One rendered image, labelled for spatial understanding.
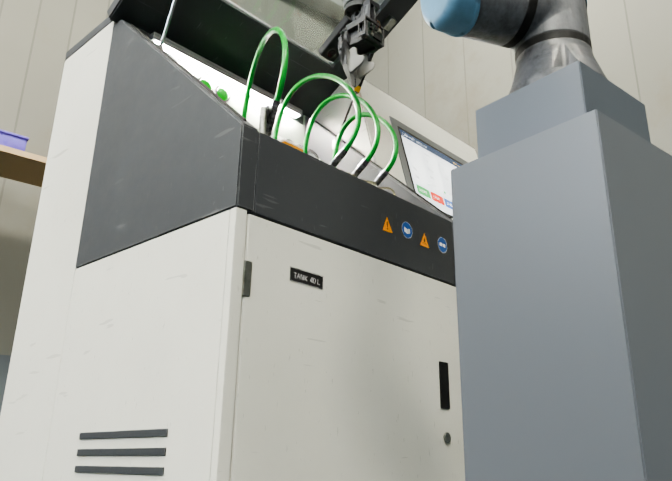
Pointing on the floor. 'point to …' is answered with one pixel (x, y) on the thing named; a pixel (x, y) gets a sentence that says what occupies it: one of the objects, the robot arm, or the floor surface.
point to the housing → (53, 262)
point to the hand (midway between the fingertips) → (352, 83)
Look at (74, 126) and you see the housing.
